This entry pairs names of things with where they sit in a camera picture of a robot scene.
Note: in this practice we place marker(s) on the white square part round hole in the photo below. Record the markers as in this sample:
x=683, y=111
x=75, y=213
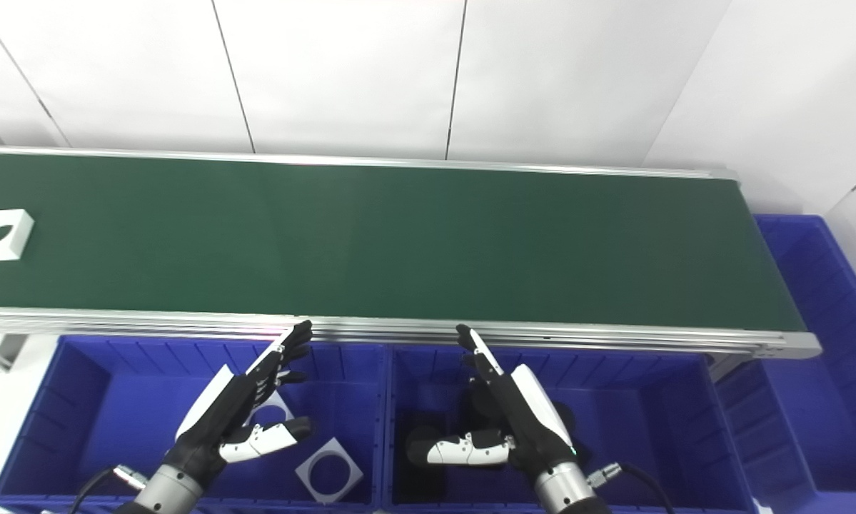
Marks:
x=283, y=408
x=312, y=477
x=15, y=239

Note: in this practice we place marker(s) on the black square part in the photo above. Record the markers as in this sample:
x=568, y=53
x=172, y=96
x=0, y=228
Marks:
x=479, y=408

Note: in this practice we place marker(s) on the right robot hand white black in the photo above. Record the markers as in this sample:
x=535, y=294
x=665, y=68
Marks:
x=535, y=421

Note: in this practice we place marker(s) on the green conveyor belt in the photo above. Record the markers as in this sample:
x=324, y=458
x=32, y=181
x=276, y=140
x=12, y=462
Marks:
x=542, y=334
x=399, y=243

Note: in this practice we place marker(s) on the blue plastic bin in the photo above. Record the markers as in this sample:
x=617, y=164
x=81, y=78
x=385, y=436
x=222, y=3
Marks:
x=113, y=414
x=827, y=343
x=649, y=428

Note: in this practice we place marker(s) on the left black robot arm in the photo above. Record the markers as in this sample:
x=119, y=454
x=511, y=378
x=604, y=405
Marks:
x=167, y=491

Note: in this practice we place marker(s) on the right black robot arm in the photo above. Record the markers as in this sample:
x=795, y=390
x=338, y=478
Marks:
x=567, y=492

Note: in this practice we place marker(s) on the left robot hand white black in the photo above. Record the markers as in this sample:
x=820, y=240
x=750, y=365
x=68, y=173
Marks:
x=213, y=421

